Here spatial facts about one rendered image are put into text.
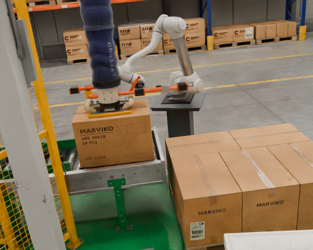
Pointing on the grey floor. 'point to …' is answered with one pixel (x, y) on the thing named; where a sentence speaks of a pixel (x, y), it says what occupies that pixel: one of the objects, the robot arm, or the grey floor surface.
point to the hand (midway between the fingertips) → (141, 91)
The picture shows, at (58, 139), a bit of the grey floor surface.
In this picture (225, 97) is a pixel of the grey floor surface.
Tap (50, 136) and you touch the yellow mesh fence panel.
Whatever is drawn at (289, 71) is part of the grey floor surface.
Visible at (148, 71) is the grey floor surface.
